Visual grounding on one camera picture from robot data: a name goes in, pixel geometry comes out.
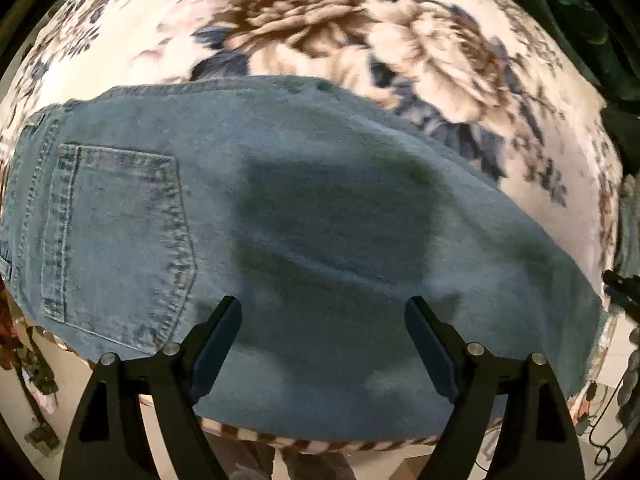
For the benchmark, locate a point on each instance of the blue denim jeans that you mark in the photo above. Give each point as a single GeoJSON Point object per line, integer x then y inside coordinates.
{"type": "Point", "coordinates": [127, 218]}

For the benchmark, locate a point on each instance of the floral and checkered bed blanket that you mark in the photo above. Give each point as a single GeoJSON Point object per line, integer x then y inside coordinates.
{"type": "Point", "coordinates": [480, 77]}

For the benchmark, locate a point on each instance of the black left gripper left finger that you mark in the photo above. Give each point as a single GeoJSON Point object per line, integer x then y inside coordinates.
{"type": "Point", "coordinates": [107, 439]}

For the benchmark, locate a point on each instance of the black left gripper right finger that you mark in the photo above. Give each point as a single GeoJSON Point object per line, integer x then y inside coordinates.
{"type": "Point", "coordinates": [537, 438]}

